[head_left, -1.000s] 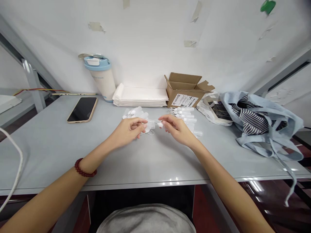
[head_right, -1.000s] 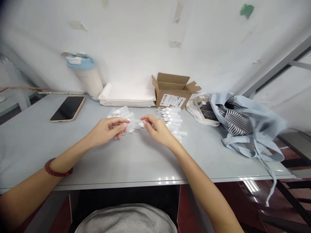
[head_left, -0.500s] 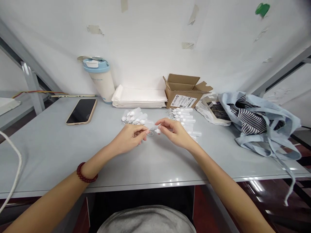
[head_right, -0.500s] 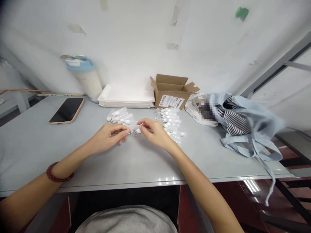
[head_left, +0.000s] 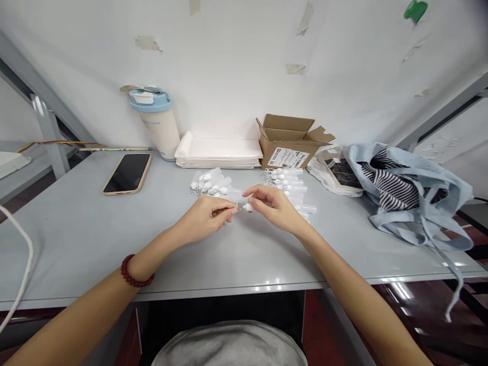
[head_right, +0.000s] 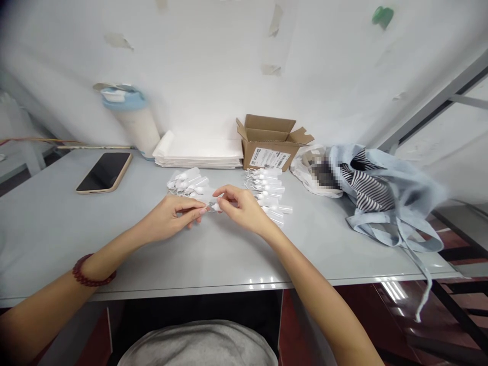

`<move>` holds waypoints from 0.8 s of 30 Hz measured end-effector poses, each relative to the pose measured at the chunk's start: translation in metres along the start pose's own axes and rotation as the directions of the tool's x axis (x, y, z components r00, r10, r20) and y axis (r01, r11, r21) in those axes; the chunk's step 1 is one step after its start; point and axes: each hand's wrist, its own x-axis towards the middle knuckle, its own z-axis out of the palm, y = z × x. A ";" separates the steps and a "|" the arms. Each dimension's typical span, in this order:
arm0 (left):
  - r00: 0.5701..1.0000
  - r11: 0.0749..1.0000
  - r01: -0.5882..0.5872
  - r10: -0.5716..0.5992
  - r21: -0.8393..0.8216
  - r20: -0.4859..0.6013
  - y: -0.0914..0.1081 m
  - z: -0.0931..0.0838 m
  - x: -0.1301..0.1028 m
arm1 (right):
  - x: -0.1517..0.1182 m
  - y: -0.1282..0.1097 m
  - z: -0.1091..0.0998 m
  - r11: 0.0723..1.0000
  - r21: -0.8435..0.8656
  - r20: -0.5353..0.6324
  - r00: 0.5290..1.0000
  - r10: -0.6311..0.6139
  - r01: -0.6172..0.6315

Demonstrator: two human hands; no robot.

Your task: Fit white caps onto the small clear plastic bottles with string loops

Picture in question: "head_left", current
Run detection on red and yellow wires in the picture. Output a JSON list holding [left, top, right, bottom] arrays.
[[18, 140, 112, 154]]

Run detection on dark flat packet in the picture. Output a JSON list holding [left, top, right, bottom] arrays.
[[324, 158, 361, 190]]

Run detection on person's left fingers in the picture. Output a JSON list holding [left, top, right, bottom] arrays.
[[210, 208, 234, 231]]

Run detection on person's body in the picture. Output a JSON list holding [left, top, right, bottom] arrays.
[[151, 319, 307, 366]]

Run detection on light blue cloth bag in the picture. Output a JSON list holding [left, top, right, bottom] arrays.
[[342, 141, 476, 323]]

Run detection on smartphone in beige case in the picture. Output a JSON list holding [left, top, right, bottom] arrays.
[[102, 152, 153, 197]]

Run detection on white flat device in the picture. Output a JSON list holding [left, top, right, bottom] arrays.
[[0, 151, 32, 180]]

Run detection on person's right hand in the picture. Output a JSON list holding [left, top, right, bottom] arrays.
[[243, 184, 311, 240]]

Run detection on white cable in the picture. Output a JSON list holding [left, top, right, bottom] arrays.
[[0, 205, 36, 333]]

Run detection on black and white striped cloth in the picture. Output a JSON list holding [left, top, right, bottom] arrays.
[[357, 148, 421, 211]]

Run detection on stack of white padded envelopes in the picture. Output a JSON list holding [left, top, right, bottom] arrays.
[[174, 131, 265, 170]]

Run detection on small white capped bottle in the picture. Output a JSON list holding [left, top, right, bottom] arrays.
[[233, 196, 255, 214]]

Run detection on pile of translucent plastic bottles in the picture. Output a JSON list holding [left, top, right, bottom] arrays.
[[189, 167, 243, 202], [262, 166, 312, 225]]

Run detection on open cardboard box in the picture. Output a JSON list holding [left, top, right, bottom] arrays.
[[256, 113, 337, 171]]

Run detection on person's left hand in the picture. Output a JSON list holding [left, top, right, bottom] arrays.
[[178, 197, 240, 245]]

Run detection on cream tumbler with blue lid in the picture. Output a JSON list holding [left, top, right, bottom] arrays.
[[120, 84, 181, 163]]

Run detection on clear plastic bag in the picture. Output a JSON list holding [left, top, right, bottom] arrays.
[[306, 143, 365, 199]]

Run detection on person's right index finger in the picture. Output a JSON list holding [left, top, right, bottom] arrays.
[[243, 184, 277, 200]]

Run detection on grey metal frame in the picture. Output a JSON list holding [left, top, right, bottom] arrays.
[[0, 29, 98, 203], [391, 71, 488, 154]]

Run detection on person's right fingers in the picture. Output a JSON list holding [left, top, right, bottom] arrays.
[[256, 198, 290, 229]]

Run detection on person's left thumb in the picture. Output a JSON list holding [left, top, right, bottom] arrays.
[[205, 198, 240, 212]]

